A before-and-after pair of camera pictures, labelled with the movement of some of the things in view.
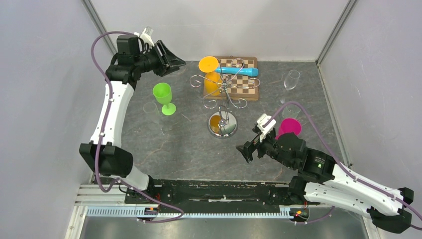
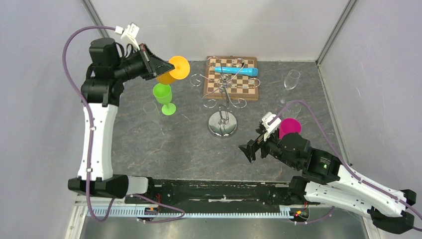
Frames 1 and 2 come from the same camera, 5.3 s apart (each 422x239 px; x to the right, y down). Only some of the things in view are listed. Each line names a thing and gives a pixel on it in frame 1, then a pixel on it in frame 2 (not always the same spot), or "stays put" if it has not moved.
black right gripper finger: [247, 150] stays put
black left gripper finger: [174, 65] -> [162, 68]
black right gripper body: [267, 146] stays put
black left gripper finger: [172, 59] -> [155, 60]
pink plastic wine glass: [289, 125] stays put
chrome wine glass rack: [221, 124] stays put
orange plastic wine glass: [213, 80] -> [181, 70]
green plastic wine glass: [162, 92] stays put
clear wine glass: [289, 83] stays put
